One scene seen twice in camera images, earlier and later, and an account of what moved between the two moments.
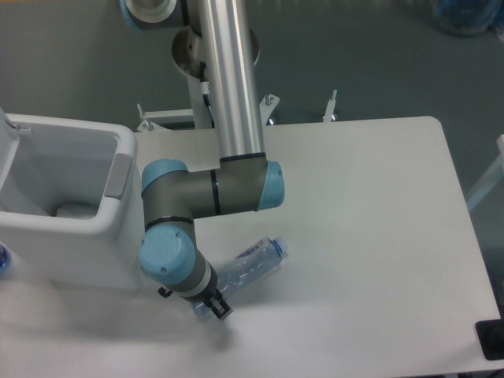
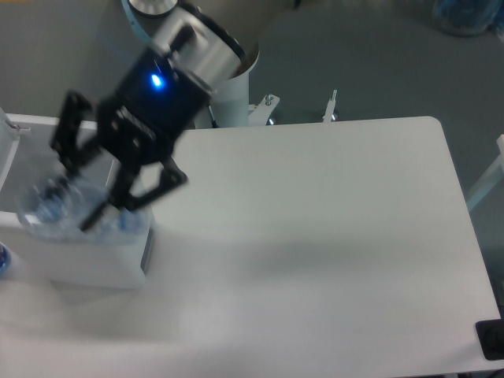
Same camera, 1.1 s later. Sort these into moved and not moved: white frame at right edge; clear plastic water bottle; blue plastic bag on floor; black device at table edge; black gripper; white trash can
Moved: clear plastic water bottle; black gripper
Not moved: white trash can; white frame at right edge; blue plastic bag on floor; black device at table edge
